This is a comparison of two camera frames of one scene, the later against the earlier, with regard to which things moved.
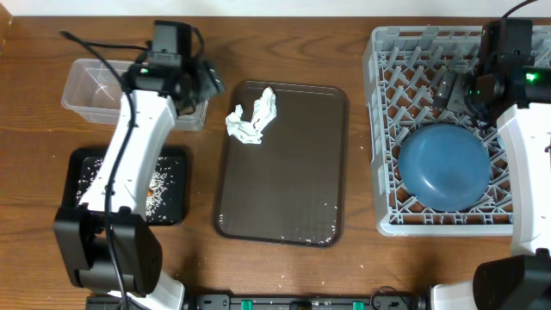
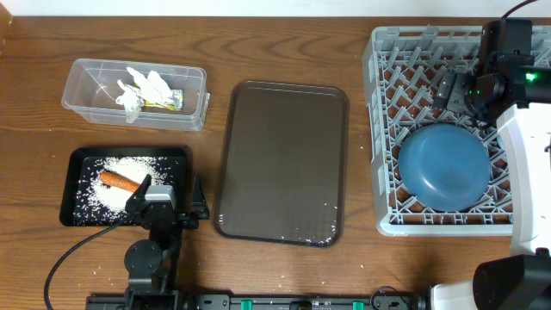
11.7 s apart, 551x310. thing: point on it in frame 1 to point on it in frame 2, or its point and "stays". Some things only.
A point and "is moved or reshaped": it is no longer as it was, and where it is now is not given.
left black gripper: (213, 84) to (201, 214)
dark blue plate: (445, 167) stays
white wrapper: (265, 111) is moved or reshaped
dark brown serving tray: (291, 188) stays
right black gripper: (456, 98) stays
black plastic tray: (168, 188) stays
